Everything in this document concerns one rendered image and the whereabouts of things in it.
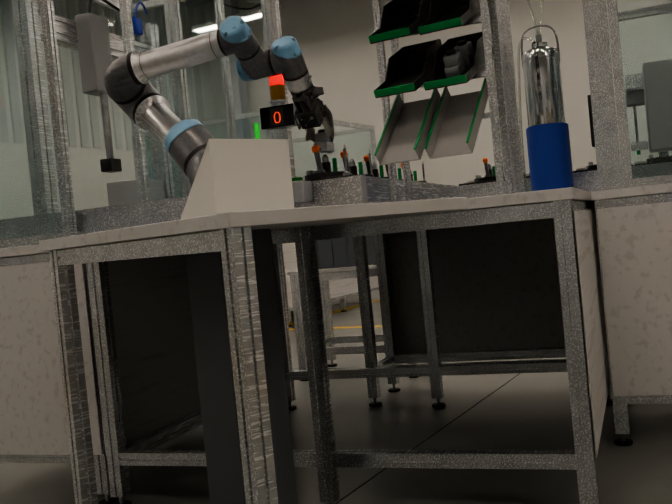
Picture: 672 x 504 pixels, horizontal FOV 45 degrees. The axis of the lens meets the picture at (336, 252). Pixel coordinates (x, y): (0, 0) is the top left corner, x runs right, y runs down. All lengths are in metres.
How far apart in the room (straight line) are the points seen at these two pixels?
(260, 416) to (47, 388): 1.36
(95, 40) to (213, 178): 1.49
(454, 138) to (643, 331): 0.96
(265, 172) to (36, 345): 1.15
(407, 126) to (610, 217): 0.78
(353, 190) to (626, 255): 1.00
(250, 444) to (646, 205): 1.70
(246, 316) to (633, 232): 1.62
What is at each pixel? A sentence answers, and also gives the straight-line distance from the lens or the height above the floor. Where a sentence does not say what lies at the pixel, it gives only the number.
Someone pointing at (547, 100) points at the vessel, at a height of 1.22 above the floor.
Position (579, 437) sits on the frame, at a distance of 2.23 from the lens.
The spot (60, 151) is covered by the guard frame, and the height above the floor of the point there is 1.15.
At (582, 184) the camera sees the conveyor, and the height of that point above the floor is 0.91.
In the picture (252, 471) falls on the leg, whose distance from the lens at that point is 1.64.
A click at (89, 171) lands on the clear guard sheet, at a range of 3.76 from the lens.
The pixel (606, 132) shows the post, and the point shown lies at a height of 1.10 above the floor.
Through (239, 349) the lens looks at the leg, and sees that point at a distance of 1.60.
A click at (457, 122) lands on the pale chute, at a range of 2.47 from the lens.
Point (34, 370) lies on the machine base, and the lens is 2.90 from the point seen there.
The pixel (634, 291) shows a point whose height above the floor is 0.52.
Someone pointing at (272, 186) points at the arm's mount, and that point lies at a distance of 2.06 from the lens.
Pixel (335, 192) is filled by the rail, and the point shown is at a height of 0.92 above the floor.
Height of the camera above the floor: 0.80
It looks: 1 degrees down
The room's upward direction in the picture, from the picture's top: 6 degrees counter-clockwise
